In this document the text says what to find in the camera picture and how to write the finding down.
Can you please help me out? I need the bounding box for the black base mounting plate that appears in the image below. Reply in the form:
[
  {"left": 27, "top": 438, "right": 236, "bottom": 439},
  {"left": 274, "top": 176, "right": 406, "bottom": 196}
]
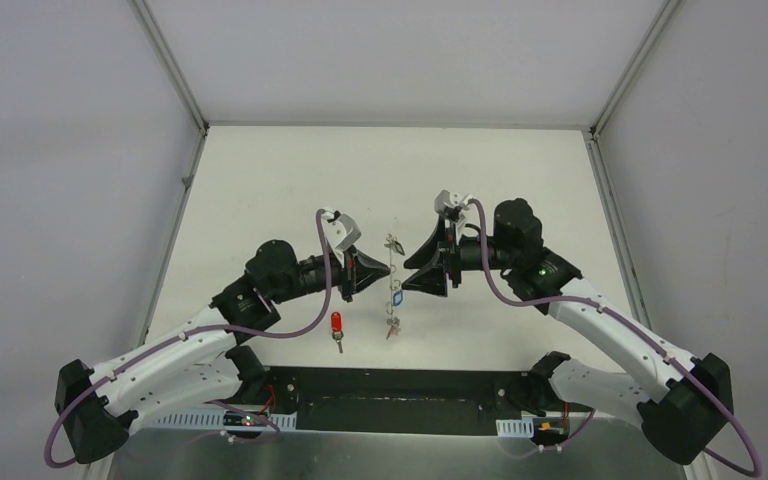
[{"left": 225, "top": 367, "right": 566, "bottom": 436}]

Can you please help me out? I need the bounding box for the red tag key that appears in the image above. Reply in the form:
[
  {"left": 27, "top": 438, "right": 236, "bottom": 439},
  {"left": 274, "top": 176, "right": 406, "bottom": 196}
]
[{"left": 330, "top": 311, "right": 344, "bottom": 354}]

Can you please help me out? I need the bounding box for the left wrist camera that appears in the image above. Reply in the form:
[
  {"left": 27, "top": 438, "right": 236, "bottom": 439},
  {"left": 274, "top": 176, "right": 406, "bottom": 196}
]
[{"left": 323, "top": 210, "right": 362, "bottom": 252}]

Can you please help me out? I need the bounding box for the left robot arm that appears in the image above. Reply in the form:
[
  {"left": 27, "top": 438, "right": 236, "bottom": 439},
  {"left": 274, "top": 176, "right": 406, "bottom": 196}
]
[{"left": 44, "top": 240, "right": 390, "bottom": 468}]

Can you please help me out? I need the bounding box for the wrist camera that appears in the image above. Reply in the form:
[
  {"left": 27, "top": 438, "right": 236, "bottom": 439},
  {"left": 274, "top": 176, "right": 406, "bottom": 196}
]
[
  {"left": 323, "top": 210, "right": 362, "bottom": 252},
  {"left": 434, "top": 189, "right": 473, "bottom": 218}
]

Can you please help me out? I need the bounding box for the purple cable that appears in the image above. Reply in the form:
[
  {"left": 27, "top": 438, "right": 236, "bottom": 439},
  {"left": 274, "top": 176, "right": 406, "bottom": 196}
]
[
  {"left": 43, "top": 207, "right": 340, "bottom": 470},
  {"left": 466, "top": 197, "right": 764, "bottom": 480}
]

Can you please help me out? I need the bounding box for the aluminium front rail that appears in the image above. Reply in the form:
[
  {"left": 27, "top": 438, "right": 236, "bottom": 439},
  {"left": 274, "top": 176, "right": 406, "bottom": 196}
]
[{"left": 100, "top": 370, "right": 699, "bottom": 421}]

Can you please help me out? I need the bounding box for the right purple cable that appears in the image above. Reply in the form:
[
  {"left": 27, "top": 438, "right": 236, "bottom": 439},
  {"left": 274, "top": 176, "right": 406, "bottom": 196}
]
[{"left": 466, "top": 197, "right": 764, "bottom": 480}]

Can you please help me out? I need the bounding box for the metal keyring plate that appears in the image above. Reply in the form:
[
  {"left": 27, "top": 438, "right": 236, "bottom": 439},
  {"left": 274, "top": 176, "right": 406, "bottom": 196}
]
[{"left": 384, "top": 233, "right": 405, "bottom": 316}]

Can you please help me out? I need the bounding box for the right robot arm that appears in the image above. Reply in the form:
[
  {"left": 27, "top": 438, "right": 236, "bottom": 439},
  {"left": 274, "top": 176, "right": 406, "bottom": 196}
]
[{"left": 402, "top": 198, "right": 734, "bottom": 465}]

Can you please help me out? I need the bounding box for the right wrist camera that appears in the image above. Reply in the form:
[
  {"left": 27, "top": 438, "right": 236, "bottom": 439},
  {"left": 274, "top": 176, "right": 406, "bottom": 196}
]
[{"left": 434, "top": 189, "right": 473, "bottom": 218}]

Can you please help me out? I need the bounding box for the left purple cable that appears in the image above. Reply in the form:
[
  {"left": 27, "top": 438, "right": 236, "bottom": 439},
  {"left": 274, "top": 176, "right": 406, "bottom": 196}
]
[{"left": 43, "top": 207, "right": 340, "bottom": 470}]

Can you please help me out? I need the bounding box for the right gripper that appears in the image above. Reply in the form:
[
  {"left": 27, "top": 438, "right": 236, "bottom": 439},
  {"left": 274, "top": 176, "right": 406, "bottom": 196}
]
[{"left": 401, "top": 216, "right": 517, "bottom": 297}]

